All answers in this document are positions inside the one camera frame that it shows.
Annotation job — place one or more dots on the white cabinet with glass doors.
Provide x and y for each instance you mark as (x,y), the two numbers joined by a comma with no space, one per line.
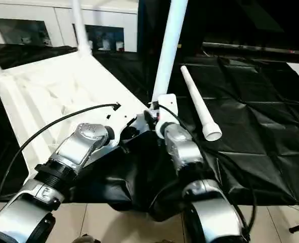
(38,17)

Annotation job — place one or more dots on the black left robot foot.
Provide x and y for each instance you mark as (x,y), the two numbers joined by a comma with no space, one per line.
(86,239)

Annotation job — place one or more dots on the black mat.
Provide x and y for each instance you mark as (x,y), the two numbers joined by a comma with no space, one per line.
(260,131)

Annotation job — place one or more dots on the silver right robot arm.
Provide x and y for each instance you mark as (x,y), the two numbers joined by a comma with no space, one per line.
(184,152)

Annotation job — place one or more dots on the grey metal rail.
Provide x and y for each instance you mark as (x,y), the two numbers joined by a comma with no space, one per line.
(255,49)

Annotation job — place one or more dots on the white cup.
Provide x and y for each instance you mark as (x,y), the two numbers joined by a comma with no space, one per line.
(119,46)

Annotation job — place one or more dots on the white plastic table top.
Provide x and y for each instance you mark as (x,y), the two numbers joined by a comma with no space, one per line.
(63,86)

